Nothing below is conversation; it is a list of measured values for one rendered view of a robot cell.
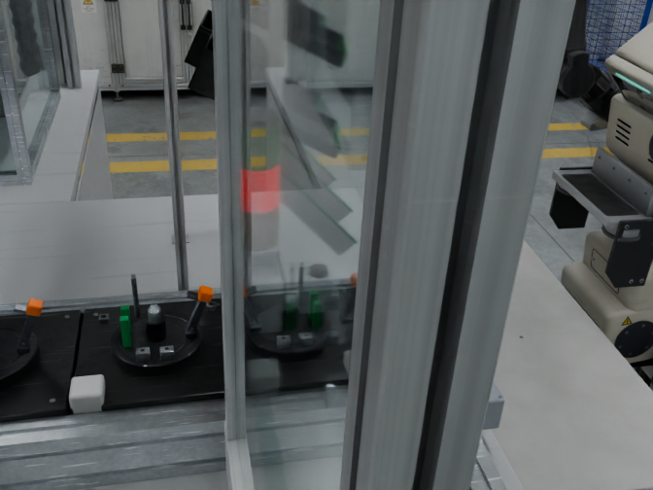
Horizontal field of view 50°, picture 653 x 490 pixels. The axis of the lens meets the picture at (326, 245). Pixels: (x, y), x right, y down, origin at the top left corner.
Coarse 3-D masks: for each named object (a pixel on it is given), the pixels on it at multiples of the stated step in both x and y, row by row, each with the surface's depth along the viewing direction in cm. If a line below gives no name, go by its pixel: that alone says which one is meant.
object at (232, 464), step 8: (224, 424) 98; (224, 432) 99; (224, 440) 101; (232, 440) 96; (232, 448) 94; (232, 456) 93; (232, 464) 92; (232, 472) 91; (240, 472) 91; (232, 480) 90; (240, 480) 90; (232, 488) 89; (240, 488) 89
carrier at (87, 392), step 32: (96, 320) 115; (128, 320) 105; (160, 320) 107; (96, 352) 109; (128, 352) 106; (160, 352) 104; (192, 352) 107; (96, 384) 99; (128, 384) 103; (160, 384) 103; (192, 384) 103
